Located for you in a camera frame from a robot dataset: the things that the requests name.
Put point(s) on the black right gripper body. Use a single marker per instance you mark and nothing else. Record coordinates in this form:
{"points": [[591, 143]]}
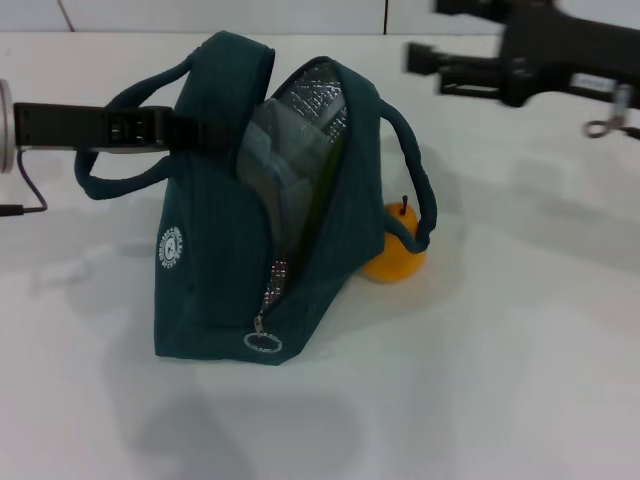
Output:
{"points": [[550, 55]]}

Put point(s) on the clear plastic food container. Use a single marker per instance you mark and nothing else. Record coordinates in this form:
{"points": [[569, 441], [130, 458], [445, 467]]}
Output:
{"points": [[265, 150]]}

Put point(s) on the dark teal insulated lunch bag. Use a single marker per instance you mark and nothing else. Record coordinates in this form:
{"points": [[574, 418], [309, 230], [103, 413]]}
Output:
{"points": [[210, 225]]}

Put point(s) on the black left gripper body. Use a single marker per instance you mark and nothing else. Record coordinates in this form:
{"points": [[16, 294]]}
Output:
{"points": [[60, 125]]}

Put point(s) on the orange yellow pear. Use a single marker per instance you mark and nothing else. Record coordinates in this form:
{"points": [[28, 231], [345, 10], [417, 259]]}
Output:
{"points": [[395, 260]]}

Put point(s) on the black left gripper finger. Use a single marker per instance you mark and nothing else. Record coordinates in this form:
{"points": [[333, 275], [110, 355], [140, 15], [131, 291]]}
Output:
{"points": [[167, 117], [167, 138]]}

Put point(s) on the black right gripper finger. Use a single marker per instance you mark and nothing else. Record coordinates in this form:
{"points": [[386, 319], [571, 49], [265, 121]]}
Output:
{"points": [[470, 6], [470, 70]]}

